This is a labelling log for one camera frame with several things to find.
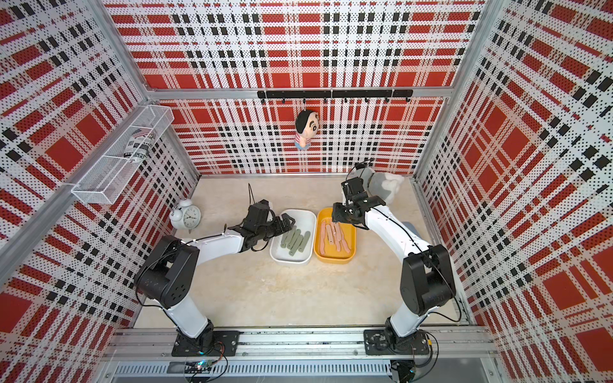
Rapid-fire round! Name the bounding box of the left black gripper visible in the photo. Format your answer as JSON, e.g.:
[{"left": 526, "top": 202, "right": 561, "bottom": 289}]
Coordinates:
[{"left": 257, "top": 213, "right": 296, "bottom": 240}]

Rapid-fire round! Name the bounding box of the white storage box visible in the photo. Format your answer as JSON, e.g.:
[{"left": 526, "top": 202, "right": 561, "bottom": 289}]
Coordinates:
[{"left": 270, "top": 209, "right": 316, "bottom": 266}]

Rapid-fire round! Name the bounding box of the yellow storage box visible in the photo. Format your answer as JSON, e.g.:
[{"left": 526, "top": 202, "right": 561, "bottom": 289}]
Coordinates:
[{"left": 314, "top": 207, "right": 357, "bottom": 264}]

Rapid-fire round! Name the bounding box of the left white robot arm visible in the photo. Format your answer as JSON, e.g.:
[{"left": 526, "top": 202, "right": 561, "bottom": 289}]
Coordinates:
[{"left": 134, "top": 213, "right": 295, "bottom": 355}]

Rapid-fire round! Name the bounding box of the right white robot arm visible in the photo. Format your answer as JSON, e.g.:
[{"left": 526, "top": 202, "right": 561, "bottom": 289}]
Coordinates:
[{"left": 332, "top": 177, "right": 457, "bottom": 355}]

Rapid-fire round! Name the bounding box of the grey plush dog toy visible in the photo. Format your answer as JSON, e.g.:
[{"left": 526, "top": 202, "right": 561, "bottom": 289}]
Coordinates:
[{"left": 357, "top": 168, "right": 405, "bottom": 204}]

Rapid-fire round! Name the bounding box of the white alarm clock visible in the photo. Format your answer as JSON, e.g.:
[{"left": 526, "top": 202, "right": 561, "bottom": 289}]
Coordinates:
[{"left": 169, "top": 199, "right": 202, "bottom": 231}]

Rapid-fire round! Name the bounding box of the cartoon boy doll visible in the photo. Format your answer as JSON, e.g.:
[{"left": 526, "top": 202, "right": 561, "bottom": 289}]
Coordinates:
[{"left": 295, "top": 109, "right": 320, "bottom": 150}]

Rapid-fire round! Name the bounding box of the striped can in basket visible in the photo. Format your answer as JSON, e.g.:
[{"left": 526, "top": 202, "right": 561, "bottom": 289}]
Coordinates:
[{"left": 123, "top": 129, "right": 155, "bottom": 163}]

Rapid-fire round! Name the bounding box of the black hook rail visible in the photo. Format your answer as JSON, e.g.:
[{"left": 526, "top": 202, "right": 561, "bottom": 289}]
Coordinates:
[{"left": 256, "top": 89, "right": 413, "bottom": 102}]

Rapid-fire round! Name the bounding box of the white wire wall basket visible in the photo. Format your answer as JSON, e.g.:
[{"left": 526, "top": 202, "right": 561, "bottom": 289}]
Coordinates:
[{"left": 72, "top": 105, "right": 174, "bottom": 205}]

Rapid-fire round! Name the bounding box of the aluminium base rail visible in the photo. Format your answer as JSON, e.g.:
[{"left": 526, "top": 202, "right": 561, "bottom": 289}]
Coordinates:
[{"left": 95, "top": 326, "right": 504, "bottom": 382}]

